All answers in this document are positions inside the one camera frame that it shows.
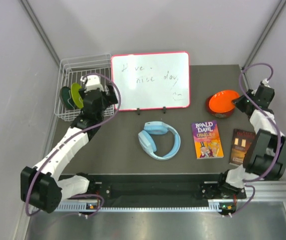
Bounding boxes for orange plate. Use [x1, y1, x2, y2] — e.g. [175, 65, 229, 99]
[208, 90, 240, 113]

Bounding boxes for red floral plate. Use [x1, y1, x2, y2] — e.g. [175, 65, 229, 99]
[205, 95, 235, 119]

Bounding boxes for lime green plate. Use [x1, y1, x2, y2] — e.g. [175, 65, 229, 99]
[71, 82, 84, 109]

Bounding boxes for dark green plate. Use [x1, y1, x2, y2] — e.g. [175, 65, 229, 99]
[60, 86, 75, 110]

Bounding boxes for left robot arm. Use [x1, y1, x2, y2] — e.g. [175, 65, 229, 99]
[20, 82, 121, 217]

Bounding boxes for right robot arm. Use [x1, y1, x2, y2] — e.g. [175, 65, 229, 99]
[216, 83, 286, 198]

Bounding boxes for dark brown book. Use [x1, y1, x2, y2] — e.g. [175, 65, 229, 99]
[229, 128, 255, 166]

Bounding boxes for purple Roald Dahl book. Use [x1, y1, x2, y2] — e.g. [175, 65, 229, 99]
[191, 120, 224, 159]

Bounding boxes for pink framed whiteboard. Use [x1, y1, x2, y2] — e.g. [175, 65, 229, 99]
[111, 51, 191, 111]

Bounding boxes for light blue headphones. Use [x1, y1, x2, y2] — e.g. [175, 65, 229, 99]
[138, 121, 181, 161]

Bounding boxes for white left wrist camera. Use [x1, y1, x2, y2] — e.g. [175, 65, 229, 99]
[81, 75, 104, 92]

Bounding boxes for white wire dish rack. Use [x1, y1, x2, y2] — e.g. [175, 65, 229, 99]
[54, 53, 111, 122]

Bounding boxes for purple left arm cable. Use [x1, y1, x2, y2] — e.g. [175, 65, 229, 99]
[25, 72, 121, 218]

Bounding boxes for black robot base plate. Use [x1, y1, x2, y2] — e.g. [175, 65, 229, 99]
[67, 172, 248, 202]

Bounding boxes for grey slotted cable duct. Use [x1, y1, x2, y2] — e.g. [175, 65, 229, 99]
[55, 201, 233, 213]

